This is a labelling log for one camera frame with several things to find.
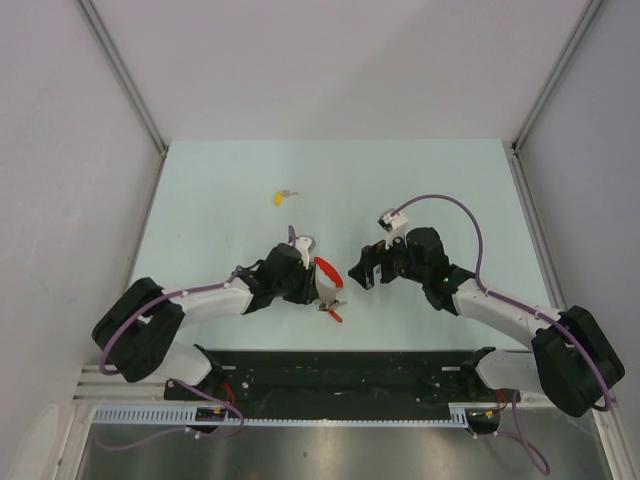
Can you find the key with yellow tag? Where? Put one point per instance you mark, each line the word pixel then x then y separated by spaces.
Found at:
pixel 281 195

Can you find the left aluminium frame post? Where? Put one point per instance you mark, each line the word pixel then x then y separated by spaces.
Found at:
pixel 116 63

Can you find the red handled metal key holder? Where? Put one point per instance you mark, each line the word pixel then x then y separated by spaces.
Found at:
pixel 329 283

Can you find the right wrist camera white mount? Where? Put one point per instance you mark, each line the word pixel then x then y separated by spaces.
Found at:
pixel 395 225

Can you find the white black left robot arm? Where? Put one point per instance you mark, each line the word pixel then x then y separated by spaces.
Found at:
pixel 137 336

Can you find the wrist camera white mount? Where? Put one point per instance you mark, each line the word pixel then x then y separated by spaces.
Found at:
pixel 395 225
pixel 304 245

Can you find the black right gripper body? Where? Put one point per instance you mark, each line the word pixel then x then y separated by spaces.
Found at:
pixel 397 263

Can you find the key with red tag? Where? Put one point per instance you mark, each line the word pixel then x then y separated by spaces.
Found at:
pixel 334 314

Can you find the grey slotted cable duct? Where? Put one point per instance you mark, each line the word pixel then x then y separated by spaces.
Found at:
pixel 209 416

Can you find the aluminium frame post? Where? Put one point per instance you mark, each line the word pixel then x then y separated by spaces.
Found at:
pixel 116 63
pixel 568 52

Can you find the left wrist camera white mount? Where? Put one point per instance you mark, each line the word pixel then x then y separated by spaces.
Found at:
pixel 304 245

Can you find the right aluminium frame post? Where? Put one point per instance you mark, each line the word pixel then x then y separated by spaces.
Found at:
pixel 568 52

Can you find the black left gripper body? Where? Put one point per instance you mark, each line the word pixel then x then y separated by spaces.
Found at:
pixel 297 288

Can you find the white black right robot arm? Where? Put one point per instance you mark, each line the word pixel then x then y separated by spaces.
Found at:
pixel 567 357

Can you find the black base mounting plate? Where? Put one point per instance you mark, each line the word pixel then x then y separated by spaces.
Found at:
pixel 435 376

